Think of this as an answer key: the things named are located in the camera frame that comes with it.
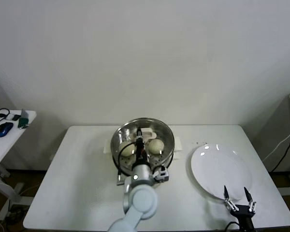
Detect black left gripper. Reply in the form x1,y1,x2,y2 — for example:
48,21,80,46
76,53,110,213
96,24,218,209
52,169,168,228
134,127,148,166

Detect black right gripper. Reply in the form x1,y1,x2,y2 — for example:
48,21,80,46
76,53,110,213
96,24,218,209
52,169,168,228
222,185,257,231

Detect white steamed baozi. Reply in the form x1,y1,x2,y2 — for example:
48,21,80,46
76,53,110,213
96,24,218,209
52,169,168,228
119,142,136,157
148,139,165,155

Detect glass pot lid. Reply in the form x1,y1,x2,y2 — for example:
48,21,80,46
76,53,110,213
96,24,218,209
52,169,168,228
111,117,175,174

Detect steel steamer basket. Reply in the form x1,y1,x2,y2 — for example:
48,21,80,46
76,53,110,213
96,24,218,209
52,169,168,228
110,119,176,176

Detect white round plate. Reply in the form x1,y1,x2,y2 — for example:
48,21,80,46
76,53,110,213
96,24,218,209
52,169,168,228
190,144,253,201

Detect green handheld device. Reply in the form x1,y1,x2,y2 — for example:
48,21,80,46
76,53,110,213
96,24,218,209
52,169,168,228
17,108,29,130

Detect white side table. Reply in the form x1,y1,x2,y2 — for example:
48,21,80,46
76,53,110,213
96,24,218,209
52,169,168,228
0,110,37,222

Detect blue computer mouse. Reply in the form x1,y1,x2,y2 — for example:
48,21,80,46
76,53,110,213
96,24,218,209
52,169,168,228
0,122,14,137

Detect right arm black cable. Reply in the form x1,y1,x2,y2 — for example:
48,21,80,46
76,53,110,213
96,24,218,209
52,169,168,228
223,221,240,232

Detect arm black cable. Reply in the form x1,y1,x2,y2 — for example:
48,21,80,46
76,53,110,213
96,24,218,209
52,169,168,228
223,221,240,232
116,144,137,186

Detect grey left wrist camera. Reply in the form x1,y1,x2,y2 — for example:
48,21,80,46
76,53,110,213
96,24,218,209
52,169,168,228
152,166,170,182

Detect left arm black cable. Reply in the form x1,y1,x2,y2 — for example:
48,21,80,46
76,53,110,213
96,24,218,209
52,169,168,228
116,144,137,186

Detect white power cable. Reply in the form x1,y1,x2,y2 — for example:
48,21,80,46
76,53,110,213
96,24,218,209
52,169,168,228
263,125,290,160

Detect black looped headset cable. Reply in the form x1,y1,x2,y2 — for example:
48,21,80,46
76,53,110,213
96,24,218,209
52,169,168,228
0,108,10,123

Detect black floor cable bundle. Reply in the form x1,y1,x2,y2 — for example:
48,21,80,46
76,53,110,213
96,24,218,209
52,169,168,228
8,205,26,220

